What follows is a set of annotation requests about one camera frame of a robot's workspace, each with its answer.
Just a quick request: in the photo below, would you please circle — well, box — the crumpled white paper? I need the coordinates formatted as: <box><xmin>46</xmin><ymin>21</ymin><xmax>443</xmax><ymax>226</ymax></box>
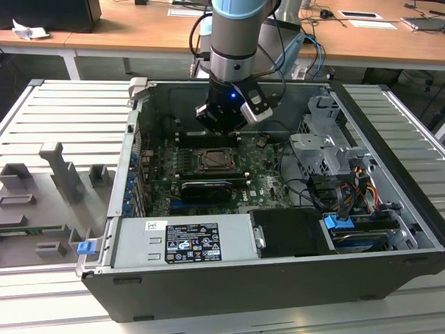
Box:
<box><xmin>11</xmin><ymin>18</ymin><xmax>51</xmax><ymax>42</ymax></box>

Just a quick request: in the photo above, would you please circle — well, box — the black box device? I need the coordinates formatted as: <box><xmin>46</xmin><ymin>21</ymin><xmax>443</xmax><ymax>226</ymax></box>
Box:
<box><xmin>0</xmin><ymin>0</ymin><xmax>102</xmax><ymax>34</ymax></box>

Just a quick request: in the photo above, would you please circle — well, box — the black flat disk wire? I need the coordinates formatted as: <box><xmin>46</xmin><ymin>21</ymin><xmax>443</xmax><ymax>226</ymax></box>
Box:
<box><xmin>334</xmin><ymin>183</ymin><xmax>349</xmax><ymax>223</ymax></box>

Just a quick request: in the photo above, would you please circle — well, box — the grey parts rack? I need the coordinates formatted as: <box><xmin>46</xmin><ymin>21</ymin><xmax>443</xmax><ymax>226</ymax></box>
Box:
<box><xmin>0</xmin><ymin>141</ymin><xmax>119</xmax><ymax>269</ymax></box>

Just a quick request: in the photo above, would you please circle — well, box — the green motherboard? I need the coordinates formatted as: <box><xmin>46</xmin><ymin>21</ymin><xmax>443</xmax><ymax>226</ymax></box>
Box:
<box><xmin>138</xmin><ymin>134</ymin><xmax>296</xmax><ymax>216</ymax></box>

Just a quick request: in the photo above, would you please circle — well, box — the grey power supply with label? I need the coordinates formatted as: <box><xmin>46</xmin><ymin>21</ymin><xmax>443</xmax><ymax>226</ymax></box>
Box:
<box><xmin>113</xmin><ymin>214</ymin><xmax>260</xmax><ymax>269</ymax></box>

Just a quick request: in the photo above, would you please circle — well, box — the metal socket cover frame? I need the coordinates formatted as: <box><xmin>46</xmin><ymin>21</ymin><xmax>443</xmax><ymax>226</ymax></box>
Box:
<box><xmin>193</xmin><ymin>148</ymin><xmax>243</xmax><ymax>174</ymax></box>

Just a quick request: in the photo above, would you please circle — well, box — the blue plastic latch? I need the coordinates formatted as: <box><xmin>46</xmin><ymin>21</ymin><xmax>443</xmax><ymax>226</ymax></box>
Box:
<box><xmin>76</xmin><ymin>241</ymin><xmax>95</xmax><ymax>257</ymax></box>

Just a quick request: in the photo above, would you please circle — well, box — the black plastic shroud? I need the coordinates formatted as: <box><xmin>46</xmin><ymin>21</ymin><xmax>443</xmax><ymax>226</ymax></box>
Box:
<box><xmin>250</xmin><ymin>207</ymin><xmax>337</xmax><ymax>258</ymax></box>

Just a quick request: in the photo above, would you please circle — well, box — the white paper sheet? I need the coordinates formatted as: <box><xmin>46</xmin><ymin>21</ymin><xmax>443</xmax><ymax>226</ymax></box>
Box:
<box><xmin>348</xmin><ymin>19</ymin><xmax>400</xmax><ymax>31</ymax></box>

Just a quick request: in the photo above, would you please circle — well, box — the perforated metal drive cage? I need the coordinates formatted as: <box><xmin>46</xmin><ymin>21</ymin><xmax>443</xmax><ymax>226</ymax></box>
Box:
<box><xmin>288</xmin><ymin>95</ymin><xmax>378</xmax><ymax>182</ymax></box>

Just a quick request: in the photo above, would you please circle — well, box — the black looped cable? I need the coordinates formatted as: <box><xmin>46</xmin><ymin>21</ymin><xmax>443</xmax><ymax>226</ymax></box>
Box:
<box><xmin>277</xmin><ymin>141</ymin><xmax>317</xmax><ymax>212</ymax></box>

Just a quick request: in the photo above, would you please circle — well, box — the grey laptop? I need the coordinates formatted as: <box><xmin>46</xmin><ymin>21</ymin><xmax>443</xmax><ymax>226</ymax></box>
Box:
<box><xmin>400</xmin><ymin>15</ymin><xmax>445</xmax><ymax>33</ymax></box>

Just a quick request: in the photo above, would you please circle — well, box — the grey plastic case latch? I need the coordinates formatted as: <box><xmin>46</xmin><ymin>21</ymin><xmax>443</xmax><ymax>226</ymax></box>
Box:
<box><xmin>127</xmin><ymin>77</ymin><xmax>151</xmax><ymax>102</ymax></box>

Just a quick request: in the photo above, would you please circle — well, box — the hard disk in blue carrier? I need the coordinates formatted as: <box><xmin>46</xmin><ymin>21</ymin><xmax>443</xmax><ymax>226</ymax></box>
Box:
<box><xmin>321</xmin><ymin>214</ymin><xmax>401</xmax><ymax>253</ymax></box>

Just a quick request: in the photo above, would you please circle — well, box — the black CPU socket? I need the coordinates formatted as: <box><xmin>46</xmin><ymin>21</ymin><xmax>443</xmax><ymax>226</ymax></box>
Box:
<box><xmin>191</xmin><ymin>145</ymin><xmax>244</xmax><ymax>175</ymax></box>

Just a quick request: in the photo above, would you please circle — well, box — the green RAM stick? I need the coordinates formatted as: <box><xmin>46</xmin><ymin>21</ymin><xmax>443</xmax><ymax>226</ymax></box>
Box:
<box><xmin>0</xmin><ymin>225</ymin><xmax>62</xmax><ymax>237</ymax></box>

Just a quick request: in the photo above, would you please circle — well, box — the orange yellow wire bundle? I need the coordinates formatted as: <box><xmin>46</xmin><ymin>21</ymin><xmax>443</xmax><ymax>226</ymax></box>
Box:
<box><xmin>339</xmin><ymin>166</ymin><xmax>379</xmax><ymax>210</ymax></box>

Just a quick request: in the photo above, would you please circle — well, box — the black and grey PC case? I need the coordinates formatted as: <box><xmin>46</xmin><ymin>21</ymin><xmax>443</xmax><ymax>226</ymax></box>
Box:
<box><xmin>75</xmin><ymin>77</ymin><xmax>445</xmax><ymax>323</ymax></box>

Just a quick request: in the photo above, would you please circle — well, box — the white wrist camera on bracket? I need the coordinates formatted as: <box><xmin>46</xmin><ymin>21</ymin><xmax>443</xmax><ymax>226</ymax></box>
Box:
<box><xmin>238</xmin><ymin>86</ymin><xmax>273</xmax><ymax>123</ymax></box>

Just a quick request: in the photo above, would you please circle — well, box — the wooden desk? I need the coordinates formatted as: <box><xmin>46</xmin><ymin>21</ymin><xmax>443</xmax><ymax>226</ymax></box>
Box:
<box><xmin>0</xmin><ymin>0</ymin><xmax>84</xmax><ymax>81</ymax></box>
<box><xmin>64</xmin><ymin>0</ymin><xmax>445</xmax><ymax>76</ymax></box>

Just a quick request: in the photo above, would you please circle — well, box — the black graphics card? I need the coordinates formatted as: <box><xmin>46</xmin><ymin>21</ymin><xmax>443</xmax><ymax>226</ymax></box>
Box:
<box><xmin>179</xmin><ymin>180</ymin><xmax>233</xmax><ymax>205</ymax></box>

